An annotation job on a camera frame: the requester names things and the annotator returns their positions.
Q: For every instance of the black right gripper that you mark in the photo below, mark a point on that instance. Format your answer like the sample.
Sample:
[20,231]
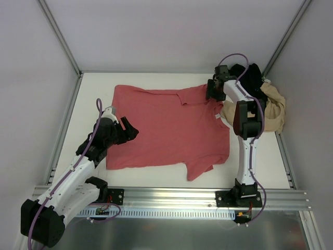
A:
[214,91]

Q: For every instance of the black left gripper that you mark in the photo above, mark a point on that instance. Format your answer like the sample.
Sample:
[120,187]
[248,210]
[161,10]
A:
[124,130]

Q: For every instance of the pink t shirt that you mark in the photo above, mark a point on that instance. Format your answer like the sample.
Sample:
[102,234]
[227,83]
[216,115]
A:
[174,126]

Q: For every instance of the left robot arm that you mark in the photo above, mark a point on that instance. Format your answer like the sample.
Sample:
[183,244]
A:
[44,220]

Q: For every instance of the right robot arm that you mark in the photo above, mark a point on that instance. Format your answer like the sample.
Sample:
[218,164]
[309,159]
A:
[248,125]

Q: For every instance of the black t shirt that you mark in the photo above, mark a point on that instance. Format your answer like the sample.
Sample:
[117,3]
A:
[251,81]

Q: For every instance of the beige t shirt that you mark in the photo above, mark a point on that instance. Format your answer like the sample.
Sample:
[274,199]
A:
[274,111]

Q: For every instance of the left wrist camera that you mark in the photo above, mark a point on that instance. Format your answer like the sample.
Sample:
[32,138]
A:
[109,112]

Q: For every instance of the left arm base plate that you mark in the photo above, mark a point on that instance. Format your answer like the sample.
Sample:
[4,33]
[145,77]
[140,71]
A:
[115,196]

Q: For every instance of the aluminium front rail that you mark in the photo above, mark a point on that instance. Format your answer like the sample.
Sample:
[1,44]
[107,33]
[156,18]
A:
[190,198]

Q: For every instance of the white slotted cable duct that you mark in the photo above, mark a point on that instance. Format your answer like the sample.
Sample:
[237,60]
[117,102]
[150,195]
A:
[151,213]

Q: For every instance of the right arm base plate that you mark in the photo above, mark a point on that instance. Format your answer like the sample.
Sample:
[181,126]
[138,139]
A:
[228,199]

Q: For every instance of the right aluminium frame post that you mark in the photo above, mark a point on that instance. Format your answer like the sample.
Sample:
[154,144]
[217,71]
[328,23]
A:
[287,35]

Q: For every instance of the aluminium frame post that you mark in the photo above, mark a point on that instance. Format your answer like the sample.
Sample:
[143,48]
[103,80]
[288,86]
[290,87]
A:
[287,35]
[59,35]

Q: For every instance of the left aluminium frame post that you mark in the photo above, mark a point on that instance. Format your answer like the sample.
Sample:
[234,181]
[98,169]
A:
[59,35]

